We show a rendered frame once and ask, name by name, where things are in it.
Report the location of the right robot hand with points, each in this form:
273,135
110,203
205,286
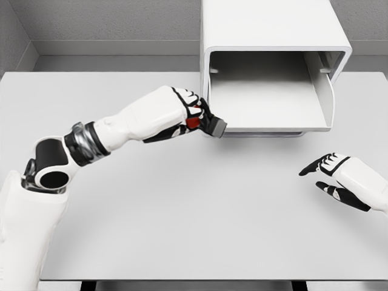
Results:
354,179

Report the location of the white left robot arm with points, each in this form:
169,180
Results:
27,218

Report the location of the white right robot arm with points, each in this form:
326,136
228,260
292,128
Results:
384,200

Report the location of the white cabinet drawer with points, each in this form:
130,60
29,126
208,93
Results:
266,103

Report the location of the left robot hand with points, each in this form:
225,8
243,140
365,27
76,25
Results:
163,109

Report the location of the white tabletop storage cabinet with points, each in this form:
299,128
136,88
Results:
266,24

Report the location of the red and grey load switch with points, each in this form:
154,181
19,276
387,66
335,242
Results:
219,127

